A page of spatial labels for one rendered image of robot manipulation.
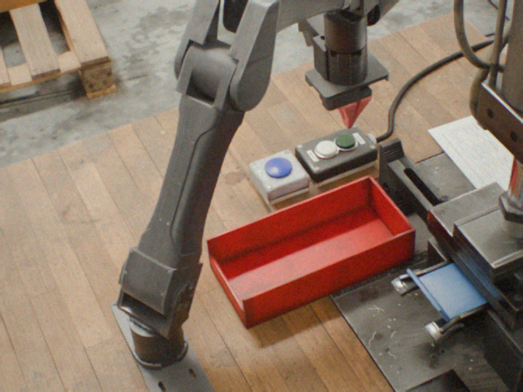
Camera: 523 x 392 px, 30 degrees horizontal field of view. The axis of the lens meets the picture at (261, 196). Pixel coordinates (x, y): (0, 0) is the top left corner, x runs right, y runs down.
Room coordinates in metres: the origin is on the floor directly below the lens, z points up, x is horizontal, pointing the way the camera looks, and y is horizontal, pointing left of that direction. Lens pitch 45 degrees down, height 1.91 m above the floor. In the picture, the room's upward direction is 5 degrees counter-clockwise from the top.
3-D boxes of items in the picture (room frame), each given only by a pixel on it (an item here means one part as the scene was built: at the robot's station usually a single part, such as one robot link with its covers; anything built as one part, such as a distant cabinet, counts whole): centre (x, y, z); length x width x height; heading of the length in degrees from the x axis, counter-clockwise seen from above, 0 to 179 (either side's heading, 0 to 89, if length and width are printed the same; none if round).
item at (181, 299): (0.75, 0.14, 1.00); 0.09 x 0.06 x 0.06; 50
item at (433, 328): (0.69, -0.22, 0.98); 0.07 x 0.02 x 0.01; 112
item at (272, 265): (0.87, -0.06, 0.93); 0.25 x 0.12 x 0.06; 112
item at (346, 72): (1.07, -0.13, 1.08); 0.10 x 0.07 x 0.07; 112
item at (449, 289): (0.74, -0.25, 1.00); 0.15 x 0.07 x 0.03; 112
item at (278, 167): (1.03, -0.03, 0.93); 0.04 x 0.04 x 0.02
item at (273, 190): (1.03, -0.03, 0.90); 0.07 x 0.07 x 0.06; 22
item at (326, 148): (1.05, -0.10, 0.93); 0.03 x 0.03 x 0.02
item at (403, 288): (0.76, -0.19, 0.98); 0.07 x 0.02 x 0.01; 112
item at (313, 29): (1.12, -0.11, 1.08); 0.11 x 0.07 x 0.06; 22
